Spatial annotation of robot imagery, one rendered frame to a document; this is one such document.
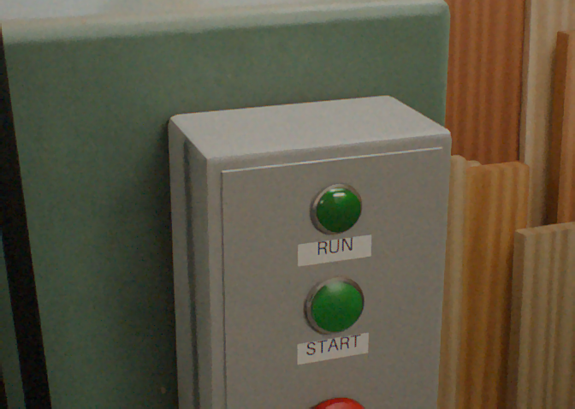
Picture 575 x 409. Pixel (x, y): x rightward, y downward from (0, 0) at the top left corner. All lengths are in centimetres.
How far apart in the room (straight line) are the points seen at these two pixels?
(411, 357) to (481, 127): 157
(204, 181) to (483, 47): 160
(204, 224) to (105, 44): 8
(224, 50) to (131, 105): 4
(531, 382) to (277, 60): 158
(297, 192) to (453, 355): 154
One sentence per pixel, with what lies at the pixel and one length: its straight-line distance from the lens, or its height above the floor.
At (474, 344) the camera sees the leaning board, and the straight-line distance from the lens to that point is 198.
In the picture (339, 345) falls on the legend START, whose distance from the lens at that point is 44.
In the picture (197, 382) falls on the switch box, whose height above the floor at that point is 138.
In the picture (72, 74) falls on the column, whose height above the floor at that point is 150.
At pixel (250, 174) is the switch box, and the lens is 39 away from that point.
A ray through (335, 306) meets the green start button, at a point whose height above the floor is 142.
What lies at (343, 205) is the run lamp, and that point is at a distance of 40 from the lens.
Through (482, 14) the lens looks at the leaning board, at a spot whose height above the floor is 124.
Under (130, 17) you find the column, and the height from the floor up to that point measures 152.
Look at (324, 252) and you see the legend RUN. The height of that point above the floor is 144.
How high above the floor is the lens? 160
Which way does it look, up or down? 20 degrees down
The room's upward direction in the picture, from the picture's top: straight up
